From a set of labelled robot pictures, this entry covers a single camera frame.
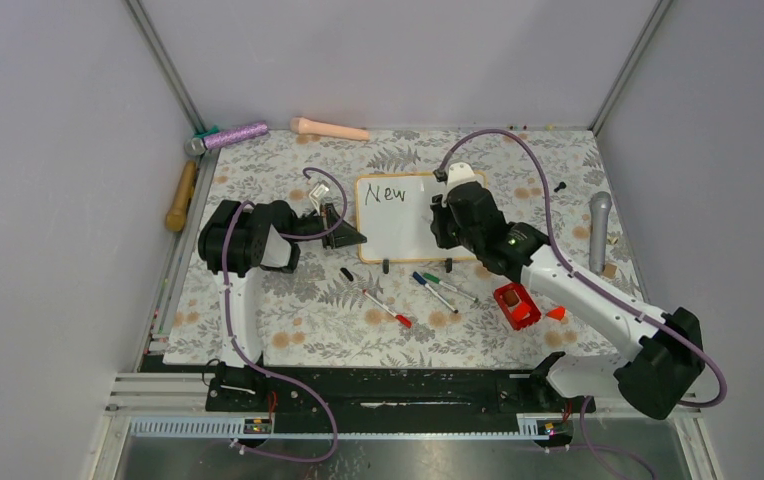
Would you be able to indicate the pink toy microphone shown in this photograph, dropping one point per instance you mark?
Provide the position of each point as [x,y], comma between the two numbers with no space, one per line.
[304,126]

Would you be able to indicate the floral patterned table mat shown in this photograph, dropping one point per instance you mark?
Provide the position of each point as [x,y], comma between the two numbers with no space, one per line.
[316,317]

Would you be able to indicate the blue capped marker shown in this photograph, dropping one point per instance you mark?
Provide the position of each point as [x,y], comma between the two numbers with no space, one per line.
[420,279]

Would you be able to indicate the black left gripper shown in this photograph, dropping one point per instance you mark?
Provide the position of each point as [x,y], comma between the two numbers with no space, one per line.
[345,235]

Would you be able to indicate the silver toy microphone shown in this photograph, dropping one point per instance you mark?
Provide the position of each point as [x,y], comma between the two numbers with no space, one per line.
[600,206]

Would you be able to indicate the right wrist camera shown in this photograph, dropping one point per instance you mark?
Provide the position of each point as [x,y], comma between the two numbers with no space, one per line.
[455,174]

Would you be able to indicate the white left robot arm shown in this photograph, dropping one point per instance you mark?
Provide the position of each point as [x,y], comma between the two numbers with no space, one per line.
[239,242]

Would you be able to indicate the green capped marker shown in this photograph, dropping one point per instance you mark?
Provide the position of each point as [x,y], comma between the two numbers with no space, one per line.
[452,288]

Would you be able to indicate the white slotted cable duct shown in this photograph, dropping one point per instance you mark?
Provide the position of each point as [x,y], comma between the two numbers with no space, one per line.
[254,427]

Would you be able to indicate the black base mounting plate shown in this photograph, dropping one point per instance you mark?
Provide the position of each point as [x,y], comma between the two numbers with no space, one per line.
[339,395]

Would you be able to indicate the yellow framed whiteboard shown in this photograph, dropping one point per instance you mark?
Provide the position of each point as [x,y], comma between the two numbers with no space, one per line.
[393,213]

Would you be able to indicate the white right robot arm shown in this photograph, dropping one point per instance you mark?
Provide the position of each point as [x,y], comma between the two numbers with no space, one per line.
[658,354]

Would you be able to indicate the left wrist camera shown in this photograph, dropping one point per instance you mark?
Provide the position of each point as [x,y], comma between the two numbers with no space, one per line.
[317,193]

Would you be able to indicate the black marker cap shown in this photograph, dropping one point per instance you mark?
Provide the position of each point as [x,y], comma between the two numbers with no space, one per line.
[347,274]

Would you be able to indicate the purple glitter toy microphone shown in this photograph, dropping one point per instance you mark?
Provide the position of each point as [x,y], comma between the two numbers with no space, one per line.
[216,138]

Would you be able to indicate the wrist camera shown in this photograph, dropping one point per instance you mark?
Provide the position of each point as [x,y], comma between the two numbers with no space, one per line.
[455,174]
[317,193]

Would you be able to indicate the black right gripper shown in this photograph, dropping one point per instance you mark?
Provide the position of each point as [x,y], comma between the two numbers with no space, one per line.
[440,213]

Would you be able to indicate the red capped marker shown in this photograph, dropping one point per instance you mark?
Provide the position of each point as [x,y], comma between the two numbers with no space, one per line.
[403,320]

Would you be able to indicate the red plastic box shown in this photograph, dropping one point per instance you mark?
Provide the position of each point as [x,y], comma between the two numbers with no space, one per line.
[517,306]

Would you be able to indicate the orange triangular piece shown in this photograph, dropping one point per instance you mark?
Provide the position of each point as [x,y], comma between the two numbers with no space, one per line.
[558,313]

